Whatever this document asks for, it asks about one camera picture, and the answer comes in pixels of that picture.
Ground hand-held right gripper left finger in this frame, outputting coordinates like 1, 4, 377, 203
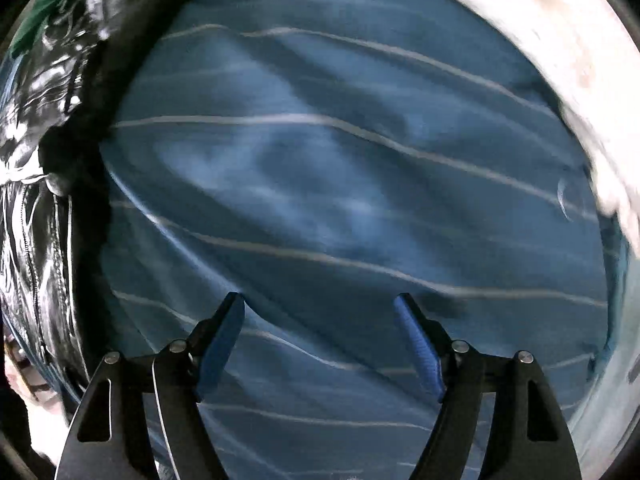
55, 292, 246, 480

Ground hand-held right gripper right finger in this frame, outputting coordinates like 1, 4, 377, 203
393, 293, 584, 480

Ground shiny black puffer jacket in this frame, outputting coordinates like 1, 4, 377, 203
0, 0, 193, 406

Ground blue striped bed sheet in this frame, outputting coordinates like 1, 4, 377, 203
97, 0, 626, 480

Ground white fluffy blanket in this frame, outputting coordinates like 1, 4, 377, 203
417, 0, 640, 256

